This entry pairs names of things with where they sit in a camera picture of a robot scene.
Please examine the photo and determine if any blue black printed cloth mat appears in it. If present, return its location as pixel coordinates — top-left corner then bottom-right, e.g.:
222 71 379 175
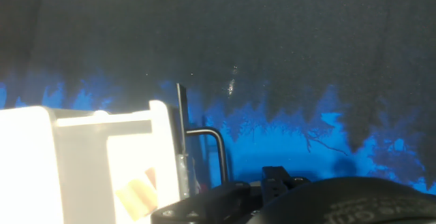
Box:
0 0 436 195

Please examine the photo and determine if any white plastic drawer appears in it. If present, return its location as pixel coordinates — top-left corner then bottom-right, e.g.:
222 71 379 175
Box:
50 82 202 224

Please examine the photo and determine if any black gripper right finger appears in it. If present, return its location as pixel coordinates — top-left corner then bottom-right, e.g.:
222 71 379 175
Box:
261 165 311 201

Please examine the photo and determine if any white drawer cabinet frame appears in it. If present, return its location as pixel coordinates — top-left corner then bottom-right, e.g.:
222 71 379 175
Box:
0 105 110 224

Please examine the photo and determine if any black metal drawer handle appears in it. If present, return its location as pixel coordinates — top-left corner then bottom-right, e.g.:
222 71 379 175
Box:
185 127 230 185

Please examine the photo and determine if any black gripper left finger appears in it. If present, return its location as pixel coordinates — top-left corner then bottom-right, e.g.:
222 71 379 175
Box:
151 181 264 224

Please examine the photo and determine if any small wooden cube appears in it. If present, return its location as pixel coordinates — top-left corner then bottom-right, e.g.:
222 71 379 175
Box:
114 167 159 222

